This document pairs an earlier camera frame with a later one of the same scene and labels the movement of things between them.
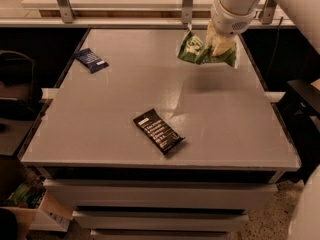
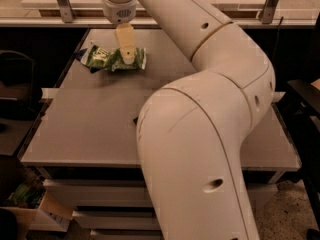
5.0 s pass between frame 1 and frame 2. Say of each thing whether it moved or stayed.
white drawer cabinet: stayed
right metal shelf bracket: stayed
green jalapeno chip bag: moved
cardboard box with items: stayed
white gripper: moved
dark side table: stayed
